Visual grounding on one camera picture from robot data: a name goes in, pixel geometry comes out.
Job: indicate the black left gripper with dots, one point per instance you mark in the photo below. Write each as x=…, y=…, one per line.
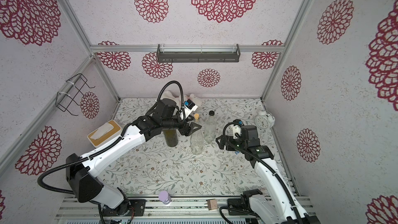
x=185, y=131

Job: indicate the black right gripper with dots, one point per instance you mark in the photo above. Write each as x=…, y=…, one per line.
x=223, y=141

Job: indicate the clear tall glass bottle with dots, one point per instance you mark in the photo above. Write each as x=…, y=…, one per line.
x=197, y=140

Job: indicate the clear plastic bottle blue label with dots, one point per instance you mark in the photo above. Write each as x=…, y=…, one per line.
x=210, y=129

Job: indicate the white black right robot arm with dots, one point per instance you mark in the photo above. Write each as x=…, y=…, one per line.
x=283, y=208

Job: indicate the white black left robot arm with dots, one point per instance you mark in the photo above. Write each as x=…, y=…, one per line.
x=83, y=178

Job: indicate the dark green wine bottle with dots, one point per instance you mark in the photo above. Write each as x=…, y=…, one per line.
x=171, y=137

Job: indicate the white plush toy pink scarf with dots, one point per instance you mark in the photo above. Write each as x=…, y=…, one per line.
x=196, y=100

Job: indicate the white alarm clock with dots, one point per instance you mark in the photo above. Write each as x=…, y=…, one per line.
x=264, y=120

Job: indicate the small wooden block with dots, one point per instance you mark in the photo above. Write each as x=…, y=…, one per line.
x=212, y=204

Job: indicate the purple small cup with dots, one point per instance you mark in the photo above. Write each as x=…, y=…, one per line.
x=165, y=197

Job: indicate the white tissue sheet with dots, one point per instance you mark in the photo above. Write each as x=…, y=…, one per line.
x=101, y=131

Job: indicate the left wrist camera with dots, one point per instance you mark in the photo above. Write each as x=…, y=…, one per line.
x=188, y=107

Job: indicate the black wall shelf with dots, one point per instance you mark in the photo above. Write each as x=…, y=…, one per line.
x=198, y=54

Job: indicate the black wire wall rack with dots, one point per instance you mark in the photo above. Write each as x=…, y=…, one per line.
x=67, y=97

